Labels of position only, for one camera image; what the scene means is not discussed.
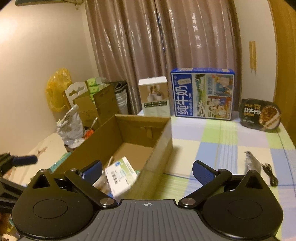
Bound white green capsule box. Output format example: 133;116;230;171
105;157;138;198

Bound silver foil pouch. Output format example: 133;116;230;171
244;151;262;174

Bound checked tablecloth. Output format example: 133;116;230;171
154;113;295;240

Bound crumpled white bag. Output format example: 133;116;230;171
57;104;85;149

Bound yellow plastic bag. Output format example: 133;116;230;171
45;68;73;112

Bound brown cardboard box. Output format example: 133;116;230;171
55;115;173;200

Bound black instant rice bowl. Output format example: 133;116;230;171
239;98;281;132

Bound blue milk carton box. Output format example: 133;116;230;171
171;68;235;121

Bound white cutout cardboard box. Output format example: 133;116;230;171
64;81;88;109

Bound green tissue packs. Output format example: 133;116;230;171
86;76;109;102

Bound white figurine box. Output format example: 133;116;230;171
138;76;171;117

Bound pink curtain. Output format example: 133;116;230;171
85;1;241;114

